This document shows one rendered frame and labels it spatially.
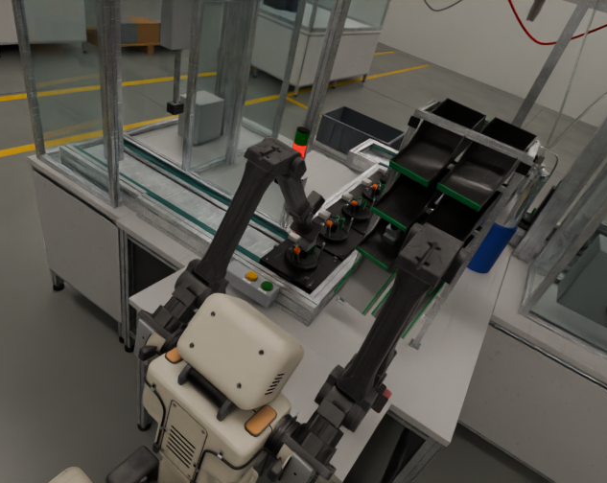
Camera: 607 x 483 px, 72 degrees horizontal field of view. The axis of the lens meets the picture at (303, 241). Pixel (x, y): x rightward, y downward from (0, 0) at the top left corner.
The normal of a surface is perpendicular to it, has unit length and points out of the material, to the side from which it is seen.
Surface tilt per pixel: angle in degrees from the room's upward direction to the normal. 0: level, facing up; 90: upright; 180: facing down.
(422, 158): 25
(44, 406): 0
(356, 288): 45
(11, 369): 0
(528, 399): 90
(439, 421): 0
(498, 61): 90
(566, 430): 90
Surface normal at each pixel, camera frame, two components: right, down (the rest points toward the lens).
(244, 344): -0.26, -0.24
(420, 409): 0.23, -0.78
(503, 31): -0.57, 0.38
